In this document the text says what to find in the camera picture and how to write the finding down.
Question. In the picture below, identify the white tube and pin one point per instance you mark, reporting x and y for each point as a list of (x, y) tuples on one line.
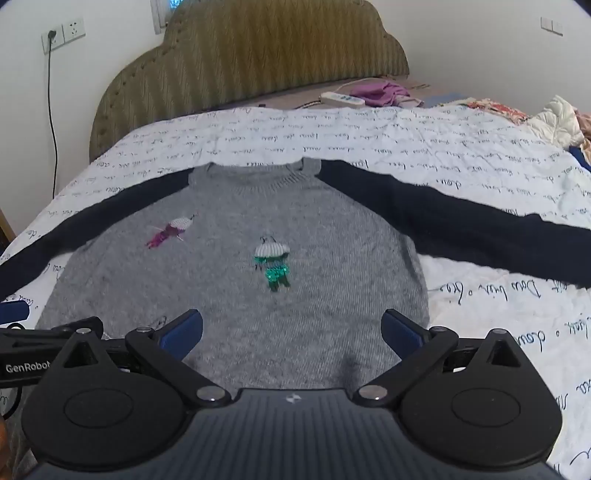
[(341, 98)]

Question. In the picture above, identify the wooden furniture edge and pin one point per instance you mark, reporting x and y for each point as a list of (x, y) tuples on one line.
[(6, 228)]

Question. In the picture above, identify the blue folded cloth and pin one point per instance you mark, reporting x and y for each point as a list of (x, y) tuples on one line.
[(443, 99)]

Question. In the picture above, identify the white light switch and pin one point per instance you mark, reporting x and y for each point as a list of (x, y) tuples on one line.
[(552, 26)]

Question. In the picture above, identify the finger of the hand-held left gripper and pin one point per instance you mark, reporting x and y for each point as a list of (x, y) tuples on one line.
[(13, 311)]

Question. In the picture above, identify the white script-print blanket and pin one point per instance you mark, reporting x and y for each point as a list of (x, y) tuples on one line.
[(369, 138)]

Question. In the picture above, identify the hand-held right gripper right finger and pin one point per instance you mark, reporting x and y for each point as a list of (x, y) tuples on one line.
[(402, 331)]

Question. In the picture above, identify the purple cloth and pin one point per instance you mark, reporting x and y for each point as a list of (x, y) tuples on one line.
[(381, 92)]

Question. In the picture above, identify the olive padded headboard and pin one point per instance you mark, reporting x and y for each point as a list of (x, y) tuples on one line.
[(254, 55)]

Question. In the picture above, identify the cream quilt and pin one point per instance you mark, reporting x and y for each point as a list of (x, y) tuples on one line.
[(556, 122)]

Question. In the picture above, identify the window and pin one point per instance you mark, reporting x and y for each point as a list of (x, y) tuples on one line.
[(159, 14)]

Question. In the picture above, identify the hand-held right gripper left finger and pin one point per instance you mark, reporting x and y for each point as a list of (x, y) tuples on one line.
[(183, 331)]

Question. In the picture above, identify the floral red cloth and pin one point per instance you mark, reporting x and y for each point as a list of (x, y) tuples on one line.
[(496, 110)]

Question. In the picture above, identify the white wall socket with plug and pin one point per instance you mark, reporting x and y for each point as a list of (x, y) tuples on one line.
[(51, 41)]

